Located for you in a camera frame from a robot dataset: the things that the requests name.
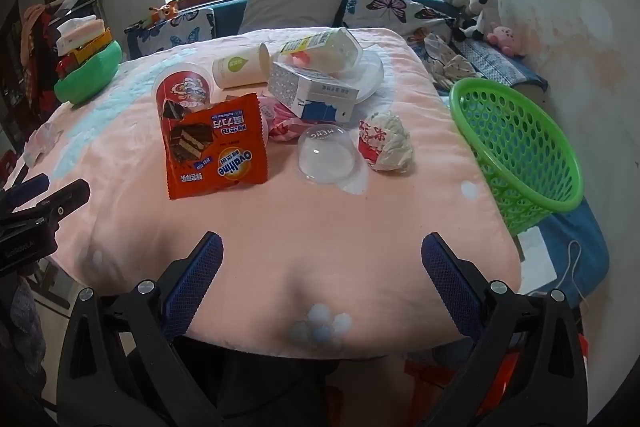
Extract pink round plush toy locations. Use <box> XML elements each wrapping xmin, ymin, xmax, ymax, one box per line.
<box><xmin>487</xmin><ymin>24</ymin><xmax>527</xmax><ymax>58</ymax></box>

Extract white green milk carton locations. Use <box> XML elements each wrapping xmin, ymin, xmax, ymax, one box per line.
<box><xmin>278</xmin><ymin>27</ymin><xmax>364</xmax><ymax>75</ymax></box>

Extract pink blanket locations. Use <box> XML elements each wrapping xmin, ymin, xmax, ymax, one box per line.
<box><xmin>25</xmin><ymin>27</ymin><xmax>524</xmax><ymax>359</ymax></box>

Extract small butterfly print pillow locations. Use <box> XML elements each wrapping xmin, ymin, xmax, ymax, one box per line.
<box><xmin>124</xmin><ymin>7</ymin><xmax>216</xmax><ymax>60</ymax></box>

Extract green plastic basket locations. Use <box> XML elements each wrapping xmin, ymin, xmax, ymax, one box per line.
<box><xmin>448</xmin><ymin>78</ymin><xmax>585</xmax><ymax>238</ymax></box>

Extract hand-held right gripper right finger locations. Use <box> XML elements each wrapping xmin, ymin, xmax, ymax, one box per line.
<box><xmin>421</xmin><ymin>232</ymin><xmax>588</xmax><ymax>427</ymax></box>

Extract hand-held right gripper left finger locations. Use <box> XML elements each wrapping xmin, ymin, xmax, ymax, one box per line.
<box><xmin>56</xmin><ymin>231</ymin><xmax>224</xmax><ymax>427</ymax></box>

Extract grey pillow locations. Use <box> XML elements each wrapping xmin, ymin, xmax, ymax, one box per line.
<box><xmin>237</xmin><ymin>0</ymin><xmax>348</xmax><ymax>36</ymax></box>

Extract hanging red clothes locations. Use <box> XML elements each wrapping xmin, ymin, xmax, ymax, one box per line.
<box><xmin>20</xmin><ymin>2</ymin><xmax>62</xmax><ymax>108</ymax></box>

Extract red instant noodle cup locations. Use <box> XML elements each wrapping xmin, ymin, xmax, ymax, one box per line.
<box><xmin>151</xmin><ymin>62</ymin><xmax>213</xmax><ymax>118</ymax></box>

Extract white paper sheet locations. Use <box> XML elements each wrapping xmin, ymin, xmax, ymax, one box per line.
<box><xmin>515</xmin><ymin>226</ymin><xmax>559</xmax><ymax>294</ymax></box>

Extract blue quilted cloth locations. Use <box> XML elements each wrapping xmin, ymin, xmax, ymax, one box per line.
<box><xmin>452</xmin><ymin>38</ymin><xmax>549</xmax><ymax>90</ymax></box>

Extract white plastic plate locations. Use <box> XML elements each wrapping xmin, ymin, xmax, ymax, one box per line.
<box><xmin>344</xmin><ymin>48</ymin><xmax>385</xmax><ymax>102</ymax></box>

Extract green plastic basin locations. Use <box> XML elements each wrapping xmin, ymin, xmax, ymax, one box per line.
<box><xmin>53</xmin><ymin>39</ymin><xmax>124</xmax><ymax>104</ymax></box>

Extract orange snack packet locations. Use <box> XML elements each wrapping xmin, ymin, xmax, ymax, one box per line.
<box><xmin>161</xmin><ymin>93</ymin><xmax>271</xmax><ymax>201</ymax></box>

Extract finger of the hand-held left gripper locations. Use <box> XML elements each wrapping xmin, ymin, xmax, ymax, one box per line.
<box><xmin>0</xmin><ymin>178</ymin><xmax>92</xmax><ymax>238</ymax></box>
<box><xmin>0</xmin><ymin>173</ymin><xmax>51</xmax><ymax>210</ymax></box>

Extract red plastic stool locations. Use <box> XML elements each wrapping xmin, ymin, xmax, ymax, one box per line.
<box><xmin>402</xmin><ymin>346</ymin><xmax>519</xmax><ymax>427</ymax></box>

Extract yellow box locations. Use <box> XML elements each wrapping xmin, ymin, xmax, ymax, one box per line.
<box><xmin>64</xmin><ymin>27</ymin><xmax>114</xmax><ymax>64</ymax></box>

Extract translucent plastic bag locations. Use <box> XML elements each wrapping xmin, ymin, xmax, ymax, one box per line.
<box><xmin>24</xmin><ymin>122</ymin><xmax>67</xmax><ymax>168</ymax></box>

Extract white pink tissue pack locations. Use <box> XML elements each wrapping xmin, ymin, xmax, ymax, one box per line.
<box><xmin>56</xmin><ymin>14</ymin><xmax>107</xmax><ymax>54</ymax></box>

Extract blue white carton box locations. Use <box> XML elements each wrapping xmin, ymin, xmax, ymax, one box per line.
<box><xmin>266</xmin><ymin>61</ymin><xmax>360</xmax><ymax>120</ymax></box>

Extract patterned crumpled clothes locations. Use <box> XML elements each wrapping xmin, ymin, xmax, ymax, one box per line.
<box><xmin>422</xmin><ymin>33</ymin><xmax>484</xmax><ymax>90</ymax></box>

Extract cow plush toy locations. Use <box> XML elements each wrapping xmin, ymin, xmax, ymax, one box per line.
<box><xmin>452</xmin><ymin>0</ymin><xmax>499</xmax><ymax>42</ymax></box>

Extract orange fox plush toy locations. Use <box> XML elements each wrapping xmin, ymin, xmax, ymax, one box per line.
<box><xmin>147</xmin><ymin>0</ymin><xmax>180</xmax><ymax>26</ymax></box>

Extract white paper cup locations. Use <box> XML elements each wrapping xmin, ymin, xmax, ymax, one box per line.
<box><xmin>212</xmin><ymin>43</ymin><xmax>271</xmax><ymax>89</ymax></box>

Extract clear plastic pudding cup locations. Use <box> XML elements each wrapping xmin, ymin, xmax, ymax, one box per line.
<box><xmin>297</xmin><ymin>123</ymin><xmax>370</xmax><ymax>196</ymax></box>

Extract pink snack wrapper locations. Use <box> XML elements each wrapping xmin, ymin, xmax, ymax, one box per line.
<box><xmin>257</xmin><ymin>94</ymin><xmax>312</xmax><ymax>142</ymax></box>

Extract crumpled red white paper wrapper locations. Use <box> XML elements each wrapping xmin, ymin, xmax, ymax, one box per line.
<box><xmin>357</xmin><ymin>112</ymin><xmax>415</xmax><ymax>173</ymax></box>

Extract large butterfly print pillow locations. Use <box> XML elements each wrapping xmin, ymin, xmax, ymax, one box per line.
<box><xmin>346</xmin><ymin>0</ymin><xmax>458</xmax><ymax>34</ymax></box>

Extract white cable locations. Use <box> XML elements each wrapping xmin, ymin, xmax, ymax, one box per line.
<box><xmin>552</xmin><ymin>239</ymin><xmax>589</xmax><ymax>309</ymax></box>

